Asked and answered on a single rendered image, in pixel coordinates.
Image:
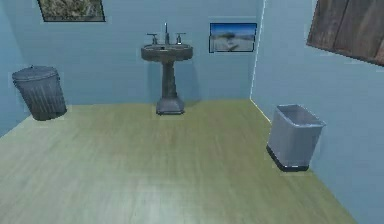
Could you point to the brown wooden wall panel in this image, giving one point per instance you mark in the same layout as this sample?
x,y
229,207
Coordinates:
x,y
350,28

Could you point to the framed green brown picture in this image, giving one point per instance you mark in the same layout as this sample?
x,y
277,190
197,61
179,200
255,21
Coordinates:
x,y
71,9

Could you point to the framed blue landscape picture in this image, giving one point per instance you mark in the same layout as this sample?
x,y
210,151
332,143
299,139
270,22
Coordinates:
x,y
232,37

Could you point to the dark gray pedestal sink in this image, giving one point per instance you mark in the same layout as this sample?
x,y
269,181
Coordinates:
x,y
169,66

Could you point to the light gray open waste bin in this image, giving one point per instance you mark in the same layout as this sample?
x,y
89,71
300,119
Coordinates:
x,y
293,138

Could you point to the dark gray lidded metal trash can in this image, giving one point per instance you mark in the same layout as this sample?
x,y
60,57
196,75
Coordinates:
x,y
41,93

